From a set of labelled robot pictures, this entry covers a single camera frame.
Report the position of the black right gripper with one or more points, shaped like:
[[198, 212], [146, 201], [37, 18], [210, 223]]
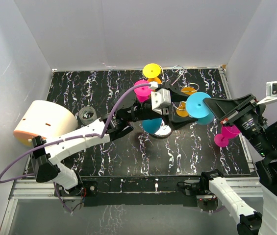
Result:
[[222, 108]]

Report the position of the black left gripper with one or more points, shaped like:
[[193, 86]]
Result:
[[173, 122]]

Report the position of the orange wine glass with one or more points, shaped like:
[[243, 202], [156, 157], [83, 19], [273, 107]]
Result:
[[152, 72], [181, 109]]

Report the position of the blue wine glass back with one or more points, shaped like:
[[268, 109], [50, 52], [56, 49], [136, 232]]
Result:
[[196, 108]]

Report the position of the blue wine glass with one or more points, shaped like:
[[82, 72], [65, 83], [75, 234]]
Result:
[[196, 108], [151, 126]]

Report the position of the magenta wine glass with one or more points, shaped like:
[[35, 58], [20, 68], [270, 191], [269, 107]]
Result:
[[227, 133], [142, 93]]

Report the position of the blue wine glass front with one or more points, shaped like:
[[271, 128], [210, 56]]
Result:
[[151, 126]]

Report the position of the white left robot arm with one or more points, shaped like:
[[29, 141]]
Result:
[[48, 154]]

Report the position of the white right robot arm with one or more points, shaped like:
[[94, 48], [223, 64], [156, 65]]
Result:
[[248, 220]]

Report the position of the white orange appliance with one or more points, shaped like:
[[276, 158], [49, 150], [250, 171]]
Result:
[[45, 119]]

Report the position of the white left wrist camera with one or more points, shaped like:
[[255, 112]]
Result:
[[160, 99]]

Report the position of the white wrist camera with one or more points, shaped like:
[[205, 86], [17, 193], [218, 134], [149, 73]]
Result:
[[160, 99], [271, 94]]

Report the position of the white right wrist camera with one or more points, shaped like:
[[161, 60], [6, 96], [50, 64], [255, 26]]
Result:
[[271, 94]]

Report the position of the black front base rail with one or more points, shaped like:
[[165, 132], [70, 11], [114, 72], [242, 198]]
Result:
[[141, 190]]

